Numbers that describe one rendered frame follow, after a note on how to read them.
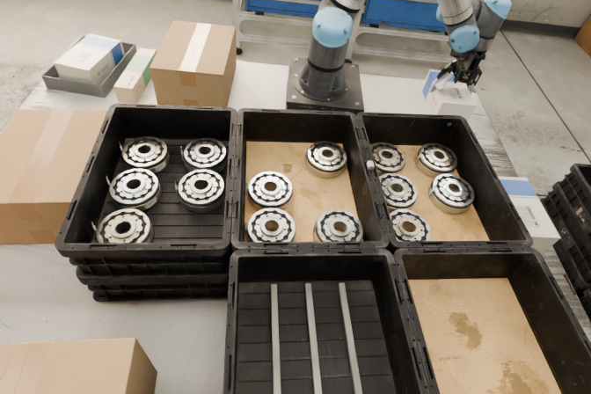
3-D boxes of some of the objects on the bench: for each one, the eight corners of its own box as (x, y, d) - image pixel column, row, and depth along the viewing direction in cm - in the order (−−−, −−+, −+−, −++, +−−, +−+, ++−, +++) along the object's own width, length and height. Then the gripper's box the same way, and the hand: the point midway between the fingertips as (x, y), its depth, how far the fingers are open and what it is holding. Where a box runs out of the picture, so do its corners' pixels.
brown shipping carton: (178, 60, 145) (172, 19, 133) (236, 65, 146) (236, 26, 134) (158, 109, 125) (149, 67, 113) (225, 115, 126) (222, 75, 114)
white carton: (421, 89, 148) (429, 69, 141) (450, 91, 149) (461, 72, 142) (433, 122, 135) (442, 102, 128) (464, 126, 135) (477, 105, 129)
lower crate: (132, 167, 107) (121, 136, 98) (238, 169, 111) (237, 139, 102) (91, 305, 81) (72, 280, 72) (232, 302, 84) (231, 277, 76)
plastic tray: (87, 47, 144) (83, 35, 140) (138, 55, 144) (135, 43, 140) (46, 88, 126) (40, 76, 122) (105, 98, 126) (100, 85, 122)
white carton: (472, 194, 113) (486, 175, 107) (510, 197, 114) (527, 178, 108) (497, 254, 100) (515, 236, 93) (540, 256, 101) (560, 237, 94)
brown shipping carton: (40, 153, 107) (15, 108, 95) (121, 153, 110) (107, 110, 99) (-4, 245, 88) (-43, 204, 76) (97, 242, 91) (75, 201, 79)
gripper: (450, 51, 117) (426, 102, 132) (510, 57, 118) (480, 107, 133) (444, 37, 123) (422, 87, 137) (501, 43, 124) (473, 92, 139)
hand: (448, 92), depth 137 cm, fingers closed on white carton, 13 cm apart
